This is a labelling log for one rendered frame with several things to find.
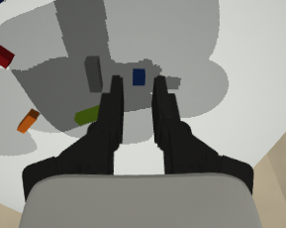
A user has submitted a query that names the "lime green rod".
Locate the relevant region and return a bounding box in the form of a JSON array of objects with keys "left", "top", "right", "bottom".
[{"left": 74, "top": 105, "right": 100, "bottom": 126}]

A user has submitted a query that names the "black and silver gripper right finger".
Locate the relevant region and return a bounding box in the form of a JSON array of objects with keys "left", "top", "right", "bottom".
[{"left": 151, "top": 75, "right": 254, "bottom": 195}]

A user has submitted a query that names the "red rod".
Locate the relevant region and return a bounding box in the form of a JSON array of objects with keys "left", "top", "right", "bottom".
[{"left": 0, "top": 46, "right": 14, "bottom": 68}]

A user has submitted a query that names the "orange rod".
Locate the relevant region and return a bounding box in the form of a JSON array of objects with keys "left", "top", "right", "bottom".
[{"left": 17, "top": 109, "right": 40, "bottom": 134}]

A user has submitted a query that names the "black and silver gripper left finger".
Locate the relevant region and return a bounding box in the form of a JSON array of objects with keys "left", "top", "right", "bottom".
[{"left": 22, "top": 75, "right": 124, "bottom": 202}]

